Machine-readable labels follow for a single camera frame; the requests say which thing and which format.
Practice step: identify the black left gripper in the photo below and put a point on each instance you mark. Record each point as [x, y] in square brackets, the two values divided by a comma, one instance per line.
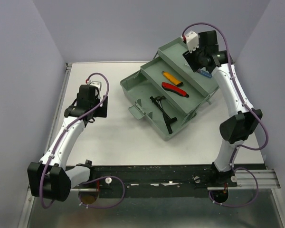
[101, 111]

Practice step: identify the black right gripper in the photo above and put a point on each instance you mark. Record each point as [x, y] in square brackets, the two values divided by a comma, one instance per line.
[188, 57]

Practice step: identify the yellow utility knife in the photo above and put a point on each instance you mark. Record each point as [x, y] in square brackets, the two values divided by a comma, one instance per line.
[172, 79]

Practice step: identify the green plastic tool box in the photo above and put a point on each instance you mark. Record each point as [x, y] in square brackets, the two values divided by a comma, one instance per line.
[166, 92]

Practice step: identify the small steel claw hammer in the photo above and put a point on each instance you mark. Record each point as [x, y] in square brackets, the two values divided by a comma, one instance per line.
[167, 119]

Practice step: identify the black handled pliers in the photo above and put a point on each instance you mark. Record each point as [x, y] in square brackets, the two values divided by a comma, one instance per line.
[174, 119]

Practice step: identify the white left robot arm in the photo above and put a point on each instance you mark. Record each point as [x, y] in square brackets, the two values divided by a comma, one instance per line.
[49, 178]

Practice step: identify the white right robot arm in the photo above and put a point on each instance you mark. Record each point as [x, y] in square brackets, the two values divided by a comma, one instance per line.
[243, 117]

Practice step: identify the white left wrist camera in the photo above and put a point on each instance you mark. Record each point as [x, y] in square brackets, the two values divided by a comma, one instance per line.
[97, 84]

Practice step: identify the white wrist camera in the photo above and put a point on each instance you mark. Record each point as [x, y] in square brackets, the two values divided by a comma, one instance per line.
[97, 84]
[191, 39]

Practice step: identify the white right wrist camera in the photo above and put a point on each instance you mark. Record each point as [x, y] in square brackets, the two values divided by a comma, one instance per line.
[191, 39]

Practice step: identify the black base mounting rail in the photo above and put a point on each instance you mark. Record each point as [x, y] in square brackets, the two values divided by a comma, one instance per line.
[156, 181]

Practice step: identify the aluminium frame rail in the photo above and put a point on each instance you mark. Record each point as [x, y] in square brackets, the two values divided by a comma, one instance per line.
[265, 179]

